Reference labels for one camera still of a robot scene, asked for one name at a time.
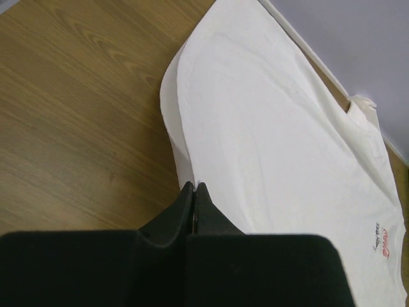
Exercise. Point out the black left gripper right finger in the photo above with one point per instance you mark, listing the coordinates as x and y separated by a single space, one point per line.
224 267

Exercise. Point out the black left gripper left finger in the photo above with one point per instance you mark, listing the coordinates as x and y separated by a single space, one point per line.
142 267

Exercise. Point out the white t shirt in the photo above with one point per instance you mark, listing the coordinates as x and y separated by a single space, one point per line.
249 116

